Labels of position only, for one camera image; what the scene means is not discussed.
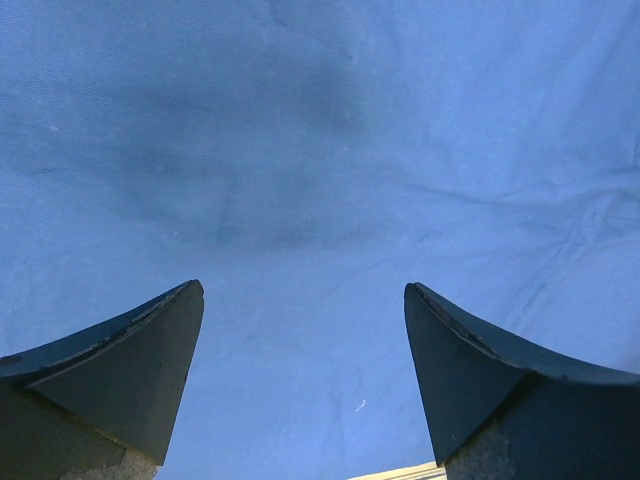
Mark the aluminium front rail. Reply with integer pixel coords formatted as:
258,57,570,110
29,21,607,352
349,462,447,480

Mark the blue surgical drape cloth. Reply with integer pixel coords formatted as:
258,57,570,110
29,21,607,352
1,1,639,479

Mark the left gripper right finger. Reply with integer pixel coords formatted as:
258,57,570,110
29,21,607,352
404,283,639,479

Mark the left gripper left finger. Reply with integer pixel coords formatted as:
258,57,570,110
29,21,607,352
1,280,204,479

